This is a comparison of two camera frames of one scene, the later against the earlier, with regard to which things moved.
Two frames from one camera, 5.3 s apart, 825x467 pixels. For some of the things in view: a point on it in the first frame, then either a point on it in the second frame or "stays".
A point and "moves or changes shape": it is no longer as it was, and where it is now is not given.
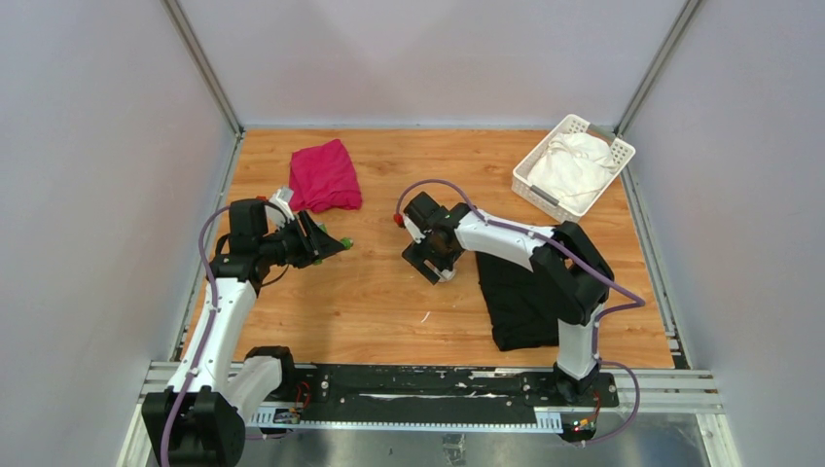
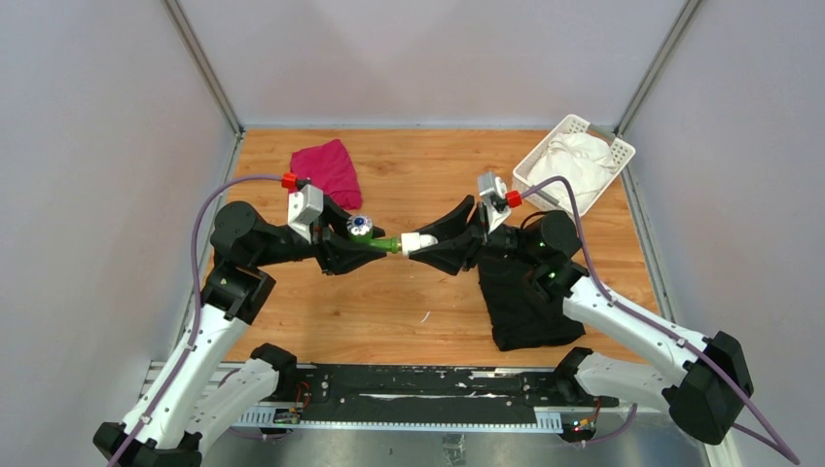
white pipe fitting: [448, 275] moves or changes shape
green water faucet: [345, 241] moves or changes shape
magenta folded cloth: [323, 177] stays
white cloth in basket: [574, 169] stays
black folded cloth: [521, 316] stays
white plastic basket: [572, 169] stays
